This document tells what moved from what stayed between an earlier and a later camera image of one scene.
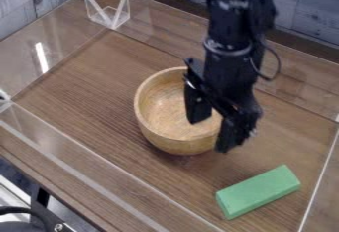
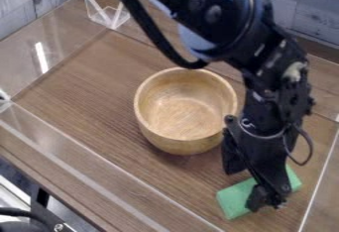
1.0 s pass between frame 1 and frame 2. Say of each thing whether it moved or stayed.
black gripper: moved
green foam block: stayed
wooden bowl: stayed
